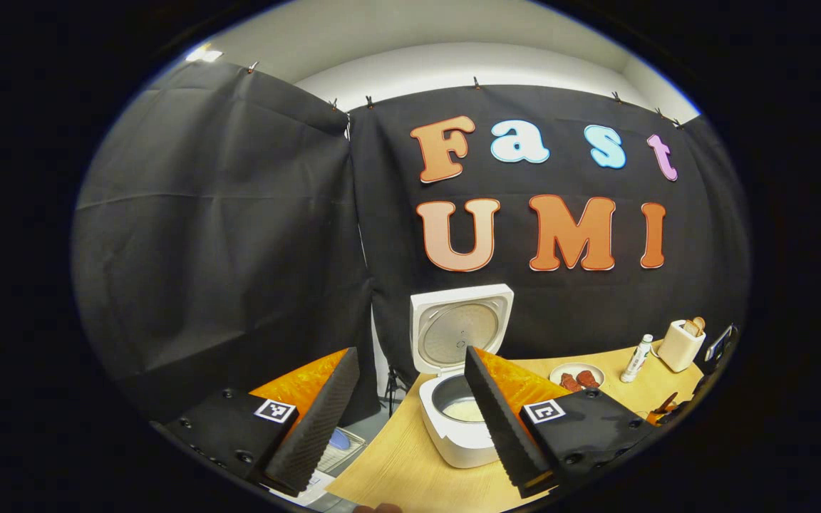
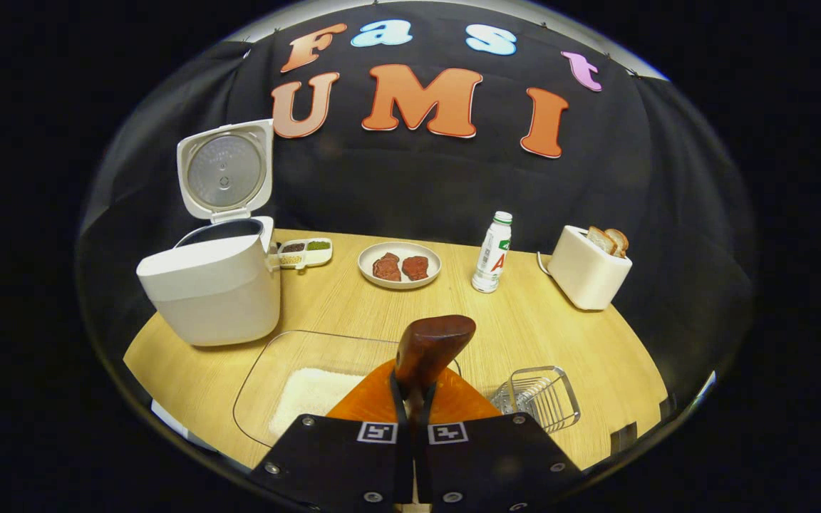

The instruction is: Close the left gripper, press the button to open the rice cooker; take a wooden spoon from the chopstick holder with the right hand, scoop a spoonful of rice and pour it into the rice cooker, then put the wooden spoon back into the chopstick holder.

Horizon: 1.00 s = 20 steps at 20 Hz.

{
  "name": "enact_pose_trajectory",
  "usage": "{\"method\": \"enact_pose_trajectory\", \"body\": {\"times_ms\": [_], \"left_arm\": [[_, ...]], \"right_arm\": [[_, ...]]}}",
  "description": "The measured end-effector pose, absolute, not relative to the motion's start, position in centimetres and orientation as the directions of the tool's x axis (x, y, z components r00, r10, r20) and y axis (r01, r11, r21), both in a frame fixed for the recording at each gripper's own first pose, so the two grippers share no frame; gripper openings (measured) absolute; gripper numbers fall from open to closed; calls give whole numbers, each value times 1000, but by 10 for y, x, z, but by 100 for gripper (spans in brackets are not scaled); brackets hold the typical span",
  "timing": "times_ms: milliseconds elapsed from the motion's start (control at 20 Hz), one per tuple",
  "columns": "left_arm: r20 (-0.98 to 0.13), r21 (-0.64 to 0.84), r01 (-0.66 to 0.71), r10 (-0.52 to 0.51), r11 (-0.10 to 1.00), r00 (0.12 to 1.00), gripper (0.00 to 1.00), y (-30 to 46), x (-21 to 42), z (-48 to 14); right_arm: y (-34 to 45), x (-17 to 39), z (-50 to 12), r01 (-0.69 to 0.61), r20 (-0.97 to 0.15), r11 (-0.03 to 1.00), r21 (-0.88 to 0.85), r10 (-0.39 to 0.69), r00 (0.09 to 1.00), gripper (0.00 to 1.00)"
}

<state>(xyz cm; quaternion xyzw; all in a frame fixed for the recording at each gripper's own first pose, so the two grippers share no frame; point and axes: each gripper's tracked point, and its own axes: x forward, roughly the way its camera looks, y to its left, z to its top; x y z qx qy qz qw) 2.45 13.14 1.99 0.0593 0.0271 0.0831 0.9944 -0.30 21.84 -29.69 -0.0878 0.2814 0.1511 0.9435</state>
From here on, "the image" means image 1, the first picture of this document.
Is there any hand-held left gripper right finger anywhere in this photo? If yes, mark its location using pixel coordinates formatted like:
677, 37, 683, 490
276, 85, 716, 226
463, 346, 661, 499

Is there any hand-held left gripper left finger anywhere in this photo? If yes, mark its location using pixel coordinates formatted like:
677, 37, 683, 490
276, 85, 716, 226
158, 347, 360, 498

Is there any white rice heap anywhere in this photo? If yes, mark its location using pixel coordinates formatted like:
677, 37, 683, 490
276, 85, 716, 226
446, 399, 486, 423

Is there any white rice cooker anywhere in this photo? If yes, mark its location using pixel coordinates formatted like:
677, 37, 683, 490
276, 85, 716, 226
409, 284, 515, 469

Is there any white toaster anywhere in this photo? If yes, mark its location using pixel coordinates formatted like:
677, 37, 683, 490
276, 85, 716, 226
657, 319, 706, 373

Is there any black tripod stand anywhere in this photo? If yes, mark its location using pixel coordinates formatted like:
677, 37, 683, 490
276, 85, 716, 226
382, 365, 406, 418

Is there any white drink bottle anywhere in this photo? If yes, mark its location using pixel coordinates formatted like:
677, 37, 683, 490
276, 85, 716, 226
621, 334, 654, 383

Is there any white round plate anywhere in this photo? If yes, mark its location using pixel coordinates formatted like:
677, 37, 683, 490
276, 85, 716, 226
549, 363, 605, 391

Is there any black backdrop cloth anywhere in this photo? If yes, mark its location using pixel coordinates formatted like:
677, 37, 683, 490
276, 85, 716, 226
72, 61, 752, 425

